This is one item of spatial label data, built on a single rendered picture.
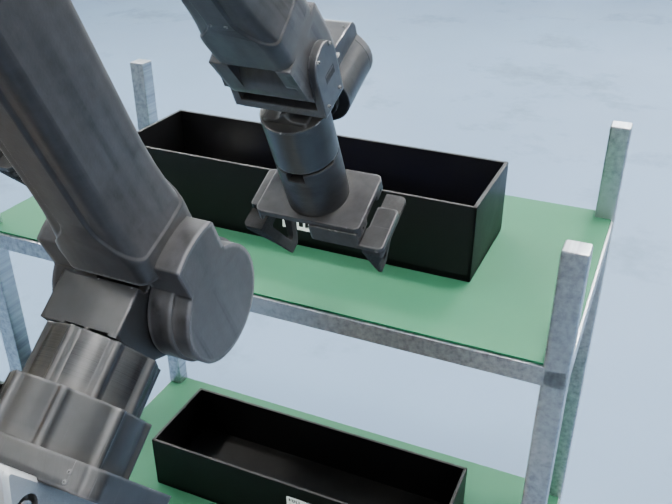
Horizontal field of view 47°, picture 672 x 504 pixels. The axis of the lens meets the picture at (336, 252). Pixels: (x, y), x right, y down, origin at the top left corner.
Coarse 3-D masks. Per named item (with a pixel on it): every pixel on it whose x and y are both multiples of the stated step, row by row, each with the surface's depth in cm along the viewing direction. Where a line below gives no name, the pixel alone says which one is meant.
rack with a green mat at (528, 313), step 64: (0, 256) 123; (256, 256) 112; (320, 256) 112; (512, 256) 112; (576, 256) 82; (0, 320) 128; (320, 320) 100; (384, 320) 97; (448, 320) 97; (512, 320) 97; (576, 320) 85; (192, 384) 182; (576, 384) 138
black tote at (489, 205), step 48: (144, 144) 126; (192, 144) 136; (240, 144) 132; (384, 144) 120; (192, 192) 119; (240, 192) 115; (384, 192) 105; (432, 192) 120; (480, 192) 117; (432, 240) 105; (480, 240) 106
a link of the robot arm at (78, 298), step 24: (72, 288) 46; (96, 288) 45; (120, 288) 45; (144, 288) 45; (48, 312) 45; (72, 312) 45; (96, 312) 44; (120, 312) 44; (144, 312) 46; (120, 336) 44; (144, 336) 46
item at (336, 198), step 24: (336, 168) 66; (264, 192) 72; (288, 192) 68; (312, 192) 67; (336, 192) 68; (360, 192) 70; (264, 216) 72; (288, 216) 70; (312, 216) 69; (336, 216) 69; (360, 216) 68
